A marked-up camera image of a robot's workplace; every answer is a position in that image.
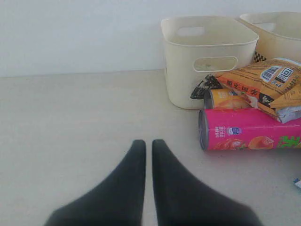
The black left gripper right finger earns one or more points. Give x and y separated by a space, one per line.
183 200

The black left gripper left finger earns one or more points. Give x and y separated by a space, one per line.
116 201

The pink chips can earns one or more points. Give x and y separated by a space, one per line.
246 129

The light blue snack bag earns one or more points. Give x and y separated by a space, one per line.
297 182

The orange snack bag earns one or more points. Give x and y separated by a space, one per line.
272 86

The yellow chips can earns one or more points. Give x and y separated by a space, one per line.
223 99

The cream left plastic bin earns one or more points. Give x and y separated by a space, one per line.
199 47

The cream plastic bin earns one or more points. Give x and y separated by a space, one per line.
199 47
279 34

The cream middle plastic bin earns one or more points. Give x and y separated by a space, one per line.
279 34

